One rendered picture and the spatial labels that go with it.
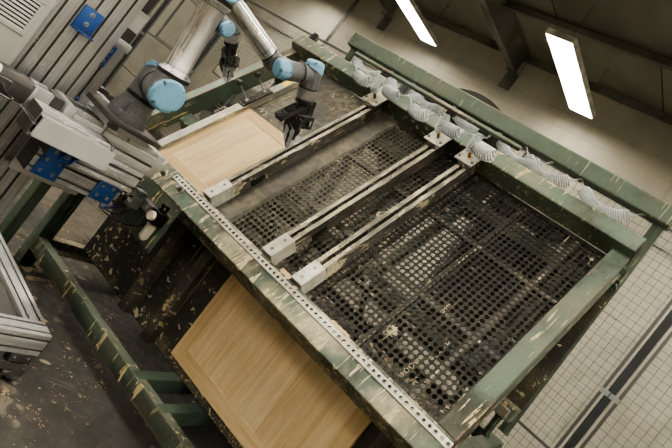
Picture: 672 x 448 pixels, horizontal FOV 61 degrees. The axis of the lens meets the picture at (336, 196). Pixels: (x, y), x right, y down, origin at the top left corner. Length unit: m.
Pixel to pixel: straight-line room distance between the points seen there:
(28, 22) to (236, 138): 1.25
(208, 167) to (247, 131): 0.32
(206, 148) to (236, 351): 1.01
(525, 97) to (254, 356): 6.21
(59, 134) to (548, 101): 6.76
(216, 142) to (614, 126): 5.61
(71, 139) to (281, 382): 1.23
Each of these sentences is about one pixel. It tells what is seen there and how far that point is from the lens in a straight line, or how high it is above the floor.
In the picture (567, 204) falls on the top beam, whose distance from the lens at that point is 2.65.
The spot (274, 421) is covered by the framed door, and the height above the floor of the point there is 0.42.
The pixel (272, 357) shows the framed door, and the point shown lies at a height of 0.59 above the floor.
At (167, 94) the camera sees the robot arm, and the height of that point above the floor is 1.21.
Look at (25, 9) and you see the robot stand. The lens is 2.04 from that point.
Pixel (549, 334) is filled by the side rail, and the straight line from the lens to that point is 2.25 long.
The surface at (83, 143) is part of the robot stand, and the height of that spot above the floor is 0.93.
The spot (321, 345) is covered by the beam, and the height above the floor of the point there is 0.83.
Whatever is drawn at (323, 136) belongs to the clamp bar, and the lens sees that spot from 2.84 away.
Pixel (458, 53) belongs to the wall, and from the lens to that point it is 8.76.
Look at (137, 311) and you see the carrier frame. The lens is 2.98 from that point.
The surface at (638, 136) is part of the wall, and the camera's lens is 7.55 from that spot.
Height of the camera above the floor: 1.31
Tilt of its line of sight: 1 degrees down
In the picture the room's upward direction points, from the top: 38 degrees clockwise
